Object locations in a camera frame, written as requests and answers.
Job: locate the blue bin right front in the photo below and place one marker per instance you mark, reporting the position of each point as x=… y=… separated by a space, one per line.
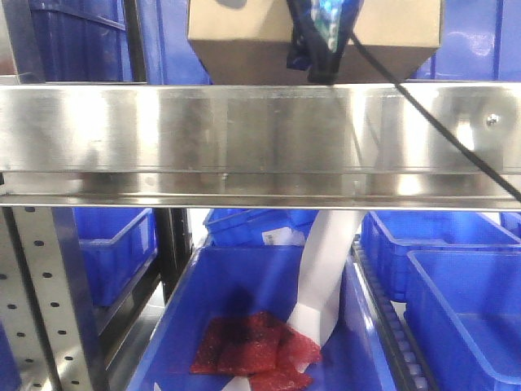
x=464 y=311

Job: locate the brown cardboard box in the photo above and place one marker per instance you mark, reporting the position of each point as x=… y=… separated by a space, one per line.
x=279 y=43

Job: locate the blue bin centre rear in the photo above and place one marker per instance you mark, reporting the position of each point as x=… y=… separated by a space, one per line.
x=256 y=227

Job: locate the large blue plastic bin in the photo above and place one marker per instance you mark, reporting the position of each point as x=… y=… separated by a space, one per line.
x=237 y=282

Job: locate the stainless steel shelf beam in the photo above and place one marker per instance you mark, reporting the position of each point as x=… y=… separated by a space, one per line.
x=363 y=146

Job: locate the perforated steel shelf upright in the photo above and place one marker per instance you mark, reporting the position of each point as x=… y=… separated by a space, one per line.
x=46 y=307

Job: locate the blue bin right rear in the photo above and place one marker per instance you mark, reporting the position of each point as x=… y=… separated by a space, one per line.
x=388 y=235

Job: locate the blue bin left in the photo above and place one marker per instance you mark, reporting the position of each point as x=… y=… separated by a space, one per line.
x=115 y=243

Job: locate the red mesh packet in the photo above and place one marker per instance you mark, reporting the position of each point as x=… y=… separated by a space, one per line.
x=268 y=352

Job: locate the roller track rail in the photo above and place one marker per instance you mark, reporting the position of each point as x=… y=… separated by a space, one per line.
x=407 y=365

